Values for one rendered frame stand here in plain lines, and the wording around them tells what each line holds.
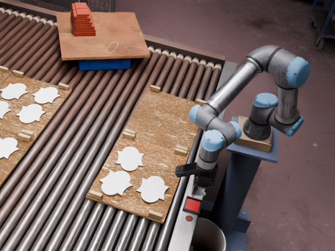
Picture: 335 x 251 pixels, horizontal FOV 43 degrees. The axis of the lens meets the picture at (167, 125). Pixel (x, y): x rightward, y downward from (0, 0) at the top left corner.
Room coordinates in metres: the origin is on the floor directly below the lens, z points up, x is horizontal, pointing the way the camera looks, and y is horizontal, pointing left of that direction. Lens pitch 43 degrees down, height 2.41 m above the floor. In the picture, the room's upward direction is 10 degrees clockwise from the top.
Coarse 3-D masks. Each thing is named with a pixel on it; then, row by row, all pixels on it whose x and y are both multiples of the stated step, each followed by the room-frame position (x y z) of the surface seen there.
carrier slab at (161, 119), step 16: (144, 96) 1.81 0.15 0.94; (160, 96) 1.83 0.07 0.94; (176, 96) 1.86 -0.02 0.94; (144, 112) 1.67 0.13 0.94; (160, 112) 1.70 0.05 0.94; (176, 112) 1.72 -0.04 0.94; (128, 128) 1.53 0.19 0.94; (144, 128) 1.55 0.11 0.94; (160, 128) 1.57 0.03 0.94; (176, 128) 1.59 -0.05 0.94; (192, 128) 1.62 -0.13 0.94; (160, 144) 1.46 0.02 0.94; (176, 144) 1.48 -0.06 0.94; (192, 144) 1.50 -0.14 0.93
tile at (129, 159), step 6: (126, 150) 1.37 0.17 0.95; (132, 150) 1.37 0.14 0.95; (120, 156) 1.32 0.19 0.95; (126, 156) 1.33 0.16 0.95; (132, 156) 1.34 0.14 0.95; (138, 156) 1.34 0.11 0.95; (120, 162) 1.29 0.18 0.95; (126, 162) 1.29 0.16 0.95; (132, 162) 1.30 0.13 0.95; (138, 162) 1.31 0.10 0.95; (126, 168) 1.26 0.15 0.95; (132, 168) 1.26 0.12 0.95
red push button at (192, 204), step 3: (189, 198) 1.17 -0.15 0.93; (189, 201) 1.15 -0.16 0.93; (192, 201) 1.16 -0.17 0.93; (195, 201) 1.16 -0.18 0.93; (198, 201) 1.16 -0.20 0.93; (186, 204) 1.13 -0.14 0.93; (189, 204) 1.14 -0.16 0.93; (192, 204) 1.14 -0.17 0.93; (195, 204) 1.14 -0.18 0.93; (198, 204) 1.15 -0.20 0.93; (186, 207) 1.12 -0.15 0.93; (189, 207) 1.12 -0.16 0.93; (192, 207) 1.12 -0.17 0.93; (195, 207) 1.13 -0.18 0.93; (198, 207) 1.13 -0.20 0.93; (192, 210) 1.11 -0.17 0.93; (195, 210) 1.11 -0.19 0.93; (198, 210) 1.12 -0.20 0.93
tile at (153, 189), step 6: (144, 180) 1.21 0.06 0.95; (150, 180) 1.21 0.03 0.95; (156, 180) 1.22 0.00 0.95; (162, 180) 1.23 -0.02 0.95; (144, 186) 1.18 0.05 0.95; (150, 186) 1.18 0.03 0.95; (156, 186) 1.19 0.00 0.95; (162, 186) 1.19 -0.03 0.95; (138, 192) 1.14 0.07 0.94; (144, 192) 1.14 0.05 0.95; (150, 192) 1.15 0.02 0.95; (156, 192) 1.15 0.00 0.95; (162, 192) 1.16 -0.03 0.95; (144, 198) 1.11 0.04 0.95; (150, 198) 1.12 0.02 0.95; (156, 198) 1.12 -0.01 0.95; (162, 198) 1.13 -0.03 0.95
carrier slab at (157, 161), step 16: (128, 144) 1.42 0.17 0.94; (144, 144) 1.44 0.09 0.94; (112, 160) 1.30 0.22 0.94; (144, 160) 1.34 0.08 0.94; (160, 160) 1.35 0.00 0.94; (176, 160) 1.37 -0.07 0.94; (144, 176) 1.24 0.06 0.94; (160, 176) 1.26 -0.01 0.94; (176, 176) 1.28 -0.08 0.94; (128, 192) 1.14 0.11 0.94; (128, 208) 1.05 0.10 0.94; (144, 208) 1.07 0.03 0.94; (160, 208) 1.08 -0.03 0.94
